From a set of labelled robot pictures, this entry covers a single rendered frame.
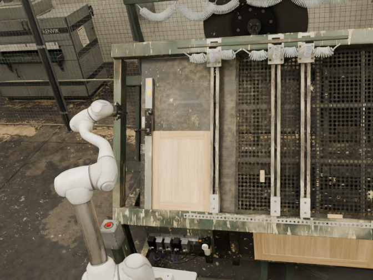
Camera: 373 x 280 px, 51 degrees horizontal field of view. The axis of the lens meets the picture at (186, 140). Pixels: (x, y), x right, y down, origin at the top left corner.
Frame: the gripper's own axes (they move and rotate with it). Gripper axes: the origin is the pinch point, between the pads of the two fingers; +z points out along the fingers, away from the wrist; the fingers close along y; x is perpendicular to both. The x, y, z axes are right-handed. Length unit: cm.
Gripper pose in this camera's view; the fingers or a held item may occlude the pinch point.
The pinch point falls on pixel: (123, 113)
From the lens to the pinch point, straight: 282.4
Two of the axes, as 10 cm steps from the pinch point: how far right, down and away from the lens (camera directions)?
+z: 2.6, 0.2, 9.7
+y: -0.1, 10.0, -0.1
